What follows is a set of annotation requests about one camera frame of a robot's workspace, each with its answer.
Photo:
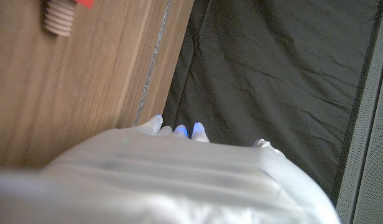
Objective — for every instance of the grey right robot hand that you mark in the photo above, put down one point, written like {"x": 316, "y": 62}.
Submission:
{"x": 179, "y": 180}

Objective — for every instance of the red-headed wooden screw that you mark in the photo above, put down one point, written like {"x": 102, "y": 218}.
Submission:
{"x": 59, "y": 15}

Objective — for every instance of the grey tape outline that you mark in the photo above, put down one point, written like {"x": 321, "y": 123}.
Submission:
{"x": 152, "y": 62}

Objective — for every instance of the black backdrop curtain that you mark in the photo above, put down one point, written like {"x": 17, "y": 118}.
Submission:
{"x": 256, "y": 77}

